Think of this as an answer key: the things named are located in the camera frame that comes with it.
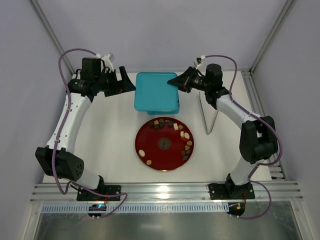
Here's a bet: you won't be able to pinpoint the teal tin lid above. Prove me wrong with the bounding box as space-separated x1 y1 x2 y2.
134 72 179 112

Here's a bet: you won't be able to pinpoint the metal tongs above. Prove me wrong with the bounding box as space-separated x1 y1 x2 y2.
198 91 221 136

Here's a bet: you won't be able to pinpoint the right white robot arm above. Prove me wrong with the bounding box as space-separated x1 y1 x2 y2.
167 63 278 200

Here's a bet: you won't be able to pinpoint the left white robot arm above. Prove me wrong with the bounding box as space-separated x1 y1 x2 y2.
35 54 136 199

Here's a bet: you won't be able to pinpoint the white block chocolate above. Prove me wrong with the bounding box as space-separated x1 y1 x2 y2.
173 123 179 131

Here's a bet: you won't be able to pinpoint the white round swirl chocolate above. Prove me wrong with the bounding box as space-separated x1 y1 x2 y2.
138 149 146 157

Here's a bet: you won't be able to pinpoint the teal tin box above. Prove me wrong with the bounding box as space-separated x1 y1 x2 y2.
146 96 180 116

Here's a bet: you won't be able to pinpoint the red round tray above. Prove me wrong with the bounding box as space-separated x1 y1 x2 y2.
134 116 195 172

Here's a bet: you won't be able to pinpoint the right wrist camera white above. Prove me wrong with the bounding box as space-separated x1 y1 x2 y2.
193 55 206 72

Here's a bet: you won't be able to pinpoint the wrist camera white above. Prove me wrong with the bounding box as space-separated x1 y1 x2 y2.
95 52 115 73
193 55 206 72

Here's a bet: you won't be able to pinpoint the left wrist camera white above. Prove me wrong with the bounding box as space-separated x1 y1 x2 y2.
95 52 115 73

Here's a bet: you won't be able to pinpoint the left frame post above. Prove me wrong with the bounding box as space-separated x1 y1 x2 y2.
28 0 76 75

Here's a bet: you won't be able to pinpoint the frame post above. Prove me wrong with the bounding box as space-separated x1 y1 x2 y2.
28 0 76 75
249 0 297 75

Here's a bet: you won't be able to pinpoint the right black mount plate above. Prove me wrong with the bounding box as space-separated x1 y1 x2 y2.
208 182 256 200

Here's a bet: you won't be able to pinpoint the black mount plate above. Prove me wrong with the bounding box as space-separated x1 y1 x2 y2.
76 185 121 202
208 182 256 200

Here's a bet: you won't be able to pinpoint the right frame post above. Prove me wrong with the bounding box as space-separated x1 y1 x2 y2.
249 0 297 75

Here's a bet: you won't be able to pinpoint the left black mount plate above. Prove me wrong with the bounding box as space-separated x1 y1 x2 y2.
76 185 121 202

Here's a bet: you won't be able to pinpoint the slotted cable duct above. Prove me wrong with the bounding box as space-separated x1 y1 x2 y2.
41 202 229 214

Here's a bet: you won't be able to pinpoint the aluminium rail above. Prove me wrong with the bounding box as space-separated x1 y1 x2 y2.
30 181 303 204

